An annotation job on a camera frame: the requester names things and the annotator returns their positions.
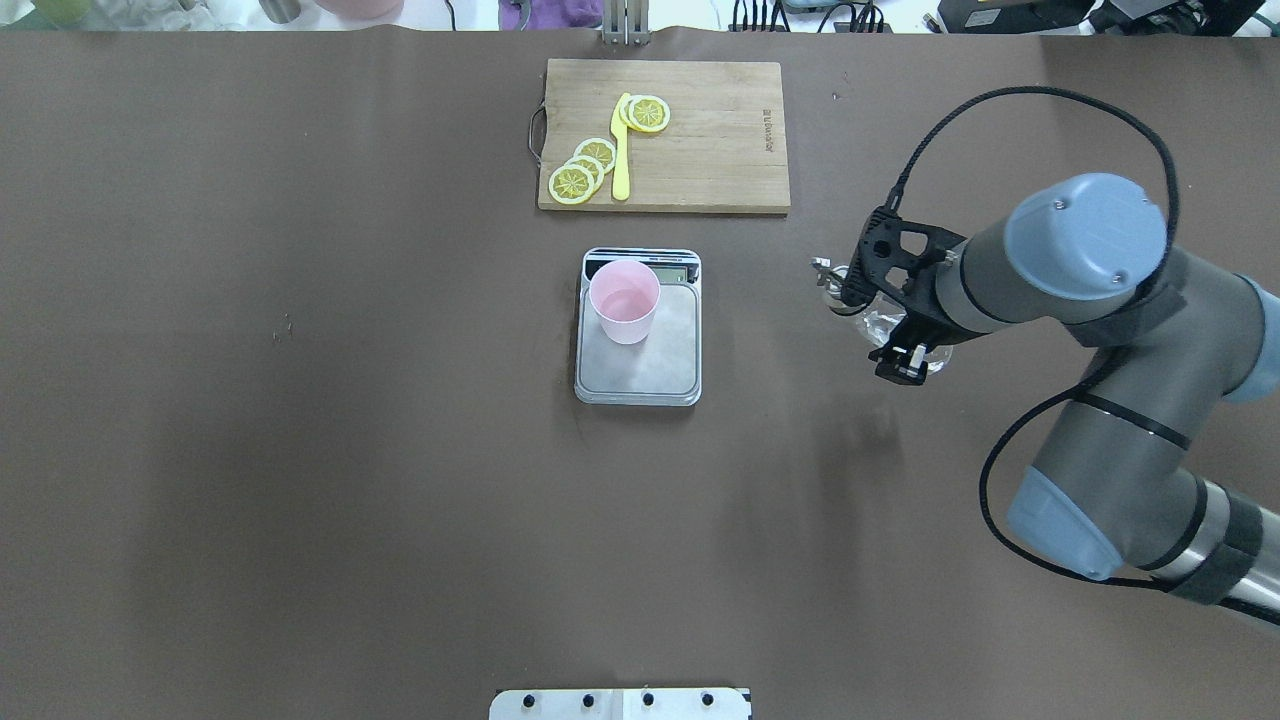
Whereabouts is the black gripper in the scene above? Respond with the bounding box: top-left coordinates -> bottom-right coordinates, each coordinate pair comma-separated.
840,206 -> 966,386

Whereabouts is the glass sauce bottle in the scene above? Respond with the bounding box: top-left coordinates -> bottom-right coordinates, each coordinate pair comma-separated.
810,258 -> 954,377

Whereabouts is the pink plastic cup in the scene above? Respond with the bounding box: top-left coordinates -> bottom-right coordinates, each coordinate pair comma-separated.
588,259 -> 660,345

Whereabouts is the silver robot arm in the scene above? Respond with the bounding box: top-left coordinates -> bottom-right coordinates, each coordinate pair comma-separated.
822,173 -> 1277,625

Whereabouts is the silver kitchen scale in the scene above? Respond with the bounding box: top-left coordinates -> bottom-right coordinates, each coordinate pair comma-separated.
573,247 -> 701,407

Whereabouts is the wooden cutting board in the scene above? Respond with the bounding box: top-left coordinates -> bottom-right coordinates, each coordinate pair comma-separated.
538,58 -> 791,217

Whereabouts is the yellow plastic knife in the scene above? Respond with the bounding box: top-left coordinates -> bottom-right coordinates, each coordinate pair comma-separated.
611,92 -> 631,202

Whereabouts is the purple cloth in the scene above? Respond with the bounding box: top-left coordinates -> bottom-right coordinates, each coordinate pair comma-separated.
498,0 -> 603,31

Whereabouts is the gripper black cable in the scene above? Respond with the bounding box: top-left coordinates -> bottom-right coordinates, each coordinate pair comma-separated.
888,86 -> 1201,591

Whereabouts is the aluminium frame post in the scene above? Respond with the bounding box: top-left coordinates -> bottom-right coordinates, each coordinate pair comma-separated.
600,0 -> 652,47

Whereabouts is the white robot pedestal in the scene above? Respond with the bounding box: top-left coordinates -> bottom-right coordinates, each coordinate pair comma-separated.
488,687 -> 754,719

